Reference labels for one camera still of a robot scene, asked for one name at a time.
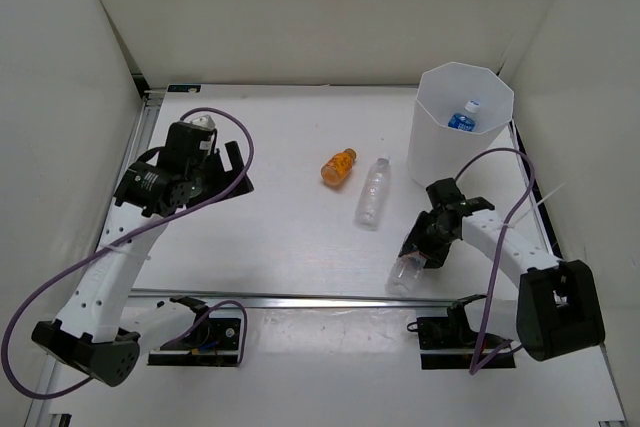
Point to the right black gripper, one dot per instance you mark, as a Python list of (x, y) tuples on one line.
[(416, 236)]

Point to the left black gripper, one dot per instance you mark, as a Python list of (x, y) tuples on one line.
[(224, 177)]

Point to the white label plastic bottle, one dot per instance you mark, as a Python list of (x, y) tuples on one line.
[(405, 274)]

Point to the clear plastic bottle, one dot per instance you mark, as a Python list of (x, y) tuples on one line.
[(374, 194)]

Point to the orange plastic bottle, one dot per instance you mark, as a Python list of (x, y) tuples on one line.
[(338, 167)]

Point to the blue label plastic bottle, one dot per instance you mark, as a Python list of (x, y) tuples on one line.
[(466, 119)]

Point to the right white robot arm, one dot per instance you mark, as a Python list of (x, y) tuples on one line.
[(557, 309)]

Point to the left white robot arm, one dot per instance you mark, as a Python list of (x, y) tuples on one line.
[(89, 333)]

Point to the white octagonal bin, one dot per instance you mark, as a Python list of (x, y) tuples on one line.
[(459, 111)]

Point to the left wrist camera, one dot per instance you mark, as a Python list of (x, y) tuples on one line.
[(205, 122)]

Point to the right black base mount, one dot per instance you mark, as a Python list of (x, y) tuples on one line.
[(447, 342)]

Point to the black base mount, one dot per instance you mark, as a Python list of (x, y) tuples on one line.
[(447, 342), (216, 337)]

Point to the aluminium frame rail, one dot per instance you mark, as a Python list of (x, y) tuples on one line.
[(38, 410)]

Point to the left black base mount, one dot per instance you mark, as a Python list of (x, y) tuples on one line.
[(216, 337)]

